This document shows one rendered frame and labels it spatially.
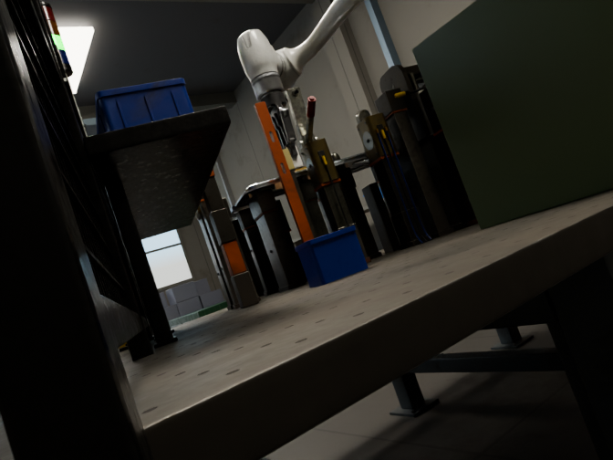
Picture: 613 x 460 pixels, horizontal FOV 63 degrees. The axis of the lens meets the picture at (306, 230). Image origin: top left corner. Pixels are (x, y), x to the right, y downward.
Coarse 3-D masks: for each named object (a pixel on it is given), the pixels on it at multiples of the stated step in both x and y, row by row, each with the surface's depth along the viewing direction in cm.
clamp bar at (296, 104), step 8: (296, 88) 137; (288, 96) 137; (296, 96) 137; (296, 104) 137; (304, 104) 138; (296, 112) 137; (304, 112) 138; (296, 120) 137; (304, 120) 138; (296, 128) 139; (304, 128) 138; (304, 144) 138
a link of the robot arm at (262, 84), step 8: (272, 72) 151; (256, 80) 150; (264, 80) 150; (272, 80) 150; (280, 80) 153; (256, 88) 151; (264, 88) 150; (272, 88) 150; (280, 88) 151; (256, 96) 152; (264, 96) 152
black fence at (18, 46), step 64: (0, 0) 17; (0, 64) 15; (0, 128) 14; (64, 128) 63; (0, 192) 14; (64, 192) 17; (0, 256) 14; (64, 256) 14; (0, 320) 13; (64, 320) 14; (128, 320) 38; (0, 384) 13; (64, 384) 14; (128, 384) 17; (64, 448) 13; (128, 448) 14
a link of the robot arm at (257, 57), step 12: (240, 36) 153; (252, 36) 151; (264, 36) 153; (240, 48) 152; (252, 48) 150; (264, 48) 150; (240, 60) 154; (252, 60) 150; (264, 60) 150; (276, 60) 154; (252, 72) 151; (264, 72) 150
